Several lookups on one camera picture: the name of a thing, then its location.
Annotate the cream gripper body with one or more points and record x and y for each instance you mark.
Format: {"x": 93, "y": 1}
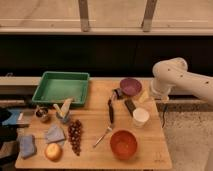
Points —
{"x": 144, "y": 96}

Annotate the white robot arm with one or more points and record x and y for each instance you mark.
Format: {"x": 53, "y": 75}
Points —
{"x": 174, "y": 73}

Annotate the white paper cup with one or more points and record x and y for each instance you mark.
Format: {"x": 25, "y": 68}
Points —
{"x": 140, "y": 117}

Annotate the small metal cup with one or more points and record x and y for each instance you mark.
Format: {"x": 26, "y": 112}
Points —
{"x": 42, "y": 114}

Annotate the purple bowl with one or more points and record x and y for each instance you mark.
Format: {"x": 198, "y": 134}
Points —
{"x": 130, "y": 86}

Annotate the dark rectangular block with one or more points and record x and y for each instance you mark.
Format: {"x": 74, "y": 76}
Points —
{"x": 130, "y": 105}

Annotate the small black object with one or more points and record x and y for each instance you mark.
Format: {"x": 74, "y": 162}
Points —
{"x": 119, "y": 93}

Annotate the orange bowl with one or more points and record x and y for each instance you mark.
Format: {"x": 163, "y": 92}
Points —
{"x": 123, "y": 144}

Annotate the bunch of red grapes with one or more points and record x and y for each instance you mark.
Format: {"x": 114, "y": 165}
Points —
{"x": 75, "y": 132}

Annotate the green plastic tray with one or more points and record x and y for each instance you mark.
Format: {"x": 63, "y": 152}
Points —
{"x": 55, "y": 87}

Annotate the blue folded cloth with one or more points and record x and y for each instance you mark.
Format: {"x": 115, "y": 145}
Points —
{"x": 54, "y": 134}

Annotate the yellow apple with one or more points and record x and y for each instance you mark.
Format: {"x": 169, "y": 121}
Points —
{"x": 53, "y": 151}

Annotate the blue box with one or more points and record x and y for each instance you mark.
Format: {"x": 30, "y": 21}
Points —
{"x": 17, "y": 118}

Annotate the black handled knife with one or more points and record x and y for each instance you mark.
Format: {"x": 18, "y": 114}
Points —
{"x": 111, "y": 109}

